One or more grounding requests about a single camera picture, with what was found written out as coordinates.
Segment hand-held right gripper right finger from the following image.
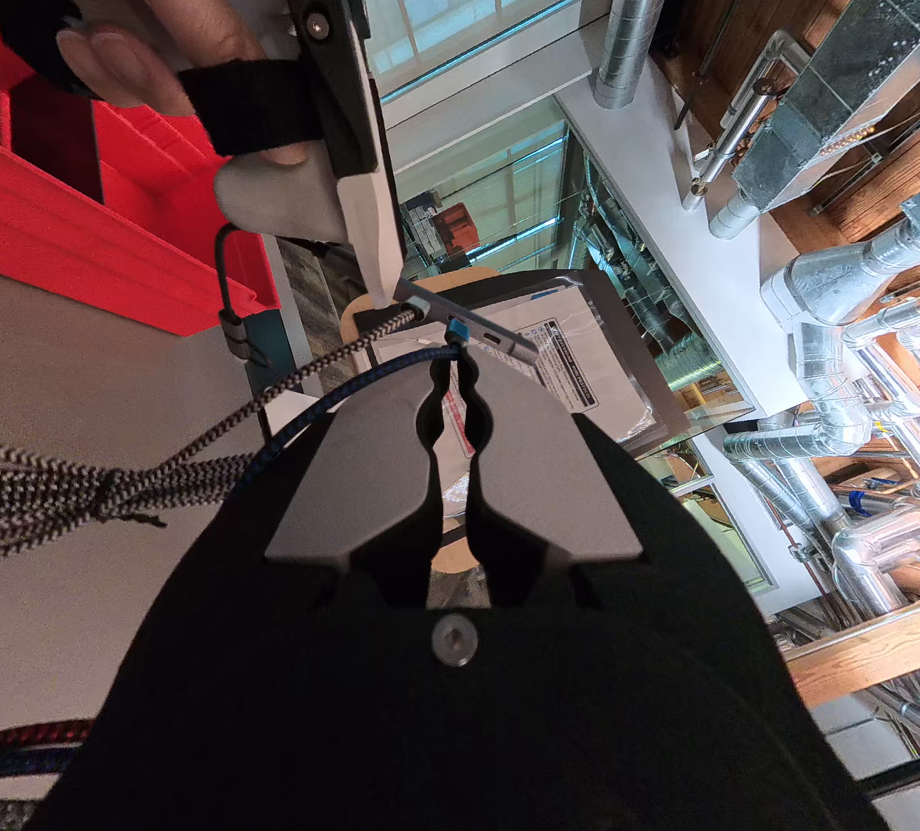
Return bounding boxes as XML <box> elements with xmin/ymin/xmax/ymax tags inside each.
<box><xmin>454</xmin><ymin>351</ymin><xmax>644</xmax><ymax>572</ymax></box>

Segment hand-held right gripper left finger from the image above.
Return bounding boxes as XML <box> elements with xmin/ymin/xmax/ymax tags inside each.
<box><xmin>263</xmin><ymin>357</ymin><xmax>443</xmax><ymax>572</ymax></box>

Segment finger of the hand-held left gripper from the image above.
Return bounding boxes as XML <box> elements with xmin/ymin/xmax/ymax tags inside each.
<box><xmin>336</xmin><ymin>47</ymin><xmax>405</xmax><ymax>309</ymax></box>

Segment blue braided USB-C cable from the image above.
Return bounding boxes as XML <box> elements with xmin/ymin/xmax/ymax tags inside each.
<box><xmin>0</xmin><ymin>315</ymin><xmax>475</xmax><ymax>785</ymax></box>

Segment grey USB hub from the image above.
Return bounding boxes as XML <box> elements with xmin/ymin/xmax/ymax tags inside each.
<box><xmin>392</xmin><ymin>277</ymin><xmax>541</xmax><ymax>366</ymax></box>

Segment black hub tail cable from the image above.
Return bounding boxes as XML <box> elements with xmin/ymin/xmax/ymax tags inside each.
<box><xmin>214</xmin><ymin>221</ymin><xmax>360</xmax><ymax>369</ymax></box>

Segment black white braided cable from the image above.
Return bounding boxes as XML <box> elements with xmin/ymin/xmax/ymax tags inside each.
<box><xmin>0</xmin><ymin>305</ymin><xmax>426</xmax><ymax>556</ymax></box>

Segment red plastic bin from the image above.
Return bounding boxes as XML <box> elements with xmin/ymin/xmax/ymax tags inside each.
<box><xmin>0</xmin><ymin>44</ymin><xmax>283</xmax><ymax>337</ymax></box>

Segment metal shelf rack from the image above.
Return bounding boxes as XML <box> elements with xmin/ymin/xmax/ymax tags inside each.
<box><xmin>399</xmin><ymin>190</ymin><xmax>484</xmax><ymax>265</ymax></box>

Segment red storage case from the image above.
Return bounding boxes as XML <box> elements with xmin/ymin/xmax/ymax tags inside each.
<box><xmin>430</xmin><ymin>202</ymin><xmax>477</xmax><ymax>248</ymax></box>

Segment instruction sheet on stand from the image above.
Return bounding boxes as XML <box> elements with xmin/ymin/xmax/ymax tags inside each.
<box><xmin>352</xmin><ymin>268</ymin><xmax>692</xmax><ymax>452</ymax></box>

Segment black bin divider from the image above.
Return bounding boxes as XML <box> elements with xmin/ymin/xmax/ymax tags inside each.
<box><xmin>7</xmin><ymin>78</ymin><xmax>106</xmax><ymax>207</ymax></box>

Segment silver insulated pipes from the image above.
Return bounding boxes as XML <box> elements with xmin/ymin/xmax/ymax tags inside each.
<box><xmin>722</xmin><ymin>198</ymin><xmax>920</xmax><ymax>623</ymax></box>

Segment wooden beam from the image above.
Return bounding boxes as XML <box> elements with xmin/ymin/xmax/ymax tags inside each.
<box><xmin>783</xmin><ymin>604</ymin><xmax>920</xmax><ymax>710</ymax></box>

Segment rectangular silver air duct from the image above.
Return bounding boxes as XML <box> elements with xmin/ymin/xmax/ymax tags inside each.
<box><xmin>733</xmin><ymin>0</ymin><xmax>920</xmax><ymax>214</ymax></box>

